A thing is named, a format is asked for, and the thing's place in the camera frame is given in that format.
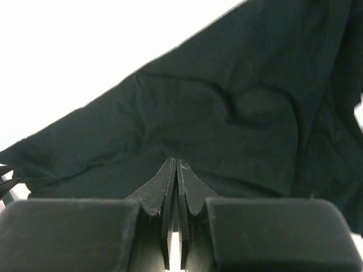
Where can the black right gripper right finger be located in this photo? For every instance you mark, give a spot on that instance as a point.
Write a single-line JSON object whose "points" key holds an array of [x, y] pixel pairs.
{"points": [[259, 234]]}

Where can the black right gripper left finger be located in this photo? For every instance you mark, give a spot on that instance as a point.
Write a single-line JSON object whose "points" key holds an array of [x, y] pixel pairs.
{"points": [[133, 234]]}

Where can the black t shirt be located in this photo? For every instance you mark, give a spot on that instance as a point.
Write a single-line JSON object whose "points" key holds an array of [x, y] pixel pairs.
{"points": [[259, 104]]}

